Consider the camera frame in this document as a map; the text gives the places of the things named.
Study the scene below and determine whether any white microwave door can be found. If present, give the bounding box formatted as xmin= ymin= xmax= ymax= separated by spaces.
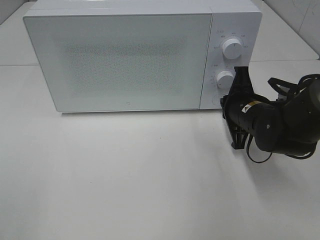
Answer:
xmin=23 ymin=14 xmax=212 ymax=113

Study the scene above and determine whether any white timer knob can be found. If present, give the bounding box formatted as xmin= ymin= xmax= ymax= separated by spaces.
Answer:
xmin=216 ymin=70 xmax=235 ymax=89

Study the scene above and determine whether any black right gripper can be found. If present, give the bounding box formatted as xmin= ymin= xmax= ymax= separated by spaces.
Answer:
xmin=220 ymin=66 xmax=268 ymax=150

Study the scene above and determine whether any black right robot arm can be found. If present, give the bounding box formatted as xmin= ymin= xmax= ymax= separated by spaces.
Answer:
xmin=220 ymin=66 xmax=320 ymax=156

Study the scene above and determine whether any upper white power knob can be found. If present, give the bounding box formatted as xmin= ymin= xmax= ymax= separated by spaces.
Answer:
xmin=221 ymin=36 xmax=243 ymax=60

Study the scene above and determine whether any white microwave oven body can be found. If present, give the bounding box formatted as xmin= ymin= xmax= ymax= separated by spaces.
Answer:
xmin=23 ymin=0 xmax=263 ymax=111

